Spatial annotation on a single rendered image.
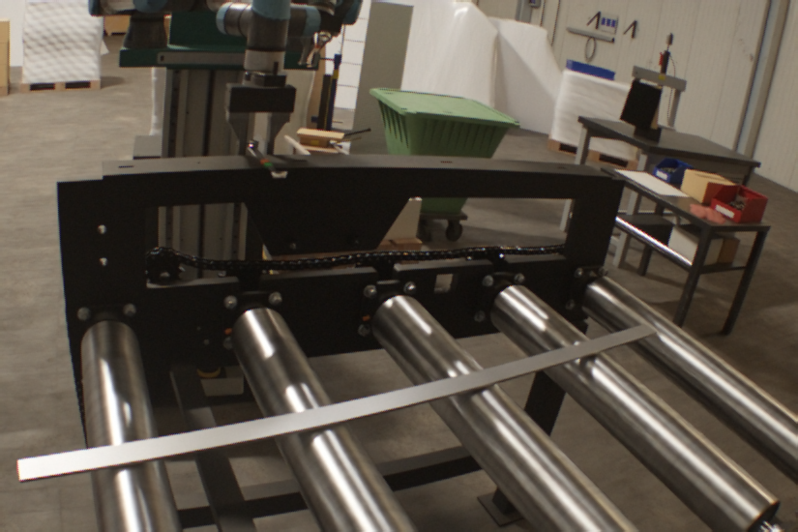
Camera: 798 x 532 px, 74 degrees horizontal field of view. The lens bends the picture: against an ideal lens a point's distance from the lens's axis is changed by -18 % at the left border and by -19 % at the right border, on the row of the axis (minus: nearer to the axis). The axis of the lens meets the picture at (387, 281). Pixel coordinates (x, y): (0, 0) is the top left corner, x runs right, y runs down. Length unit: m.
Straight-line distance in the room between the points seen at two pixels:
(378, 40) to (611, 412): 4.06
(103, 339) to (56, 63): 8.19
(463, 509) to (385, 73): 3.56
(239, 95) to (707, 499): 1.09
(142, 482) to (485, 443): 0.52
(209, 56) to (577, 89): 6.31
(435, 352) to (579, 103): 6.89
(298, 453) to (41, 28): 8.52
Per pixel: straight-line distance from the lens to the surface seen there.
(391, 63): 4.91
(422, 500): 2.14
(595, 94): 7.90
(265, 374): 1.04
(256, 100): 1.20
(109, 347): 1.08
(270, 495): 1.61
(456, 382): 1.05
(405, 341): 1.20
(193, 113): 2.30
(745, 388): 1.39
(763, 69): 12.10
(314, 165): 1.19
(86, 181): 1.12
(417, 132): 3.73
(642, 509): 2.40
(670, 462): 1.12
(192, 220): 2.42
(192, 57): 2.02
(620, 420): 1.18
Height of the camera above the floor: 1.49
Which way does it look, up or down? 25 degrees down
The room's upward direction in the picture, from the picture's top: 9 degrees clockwise
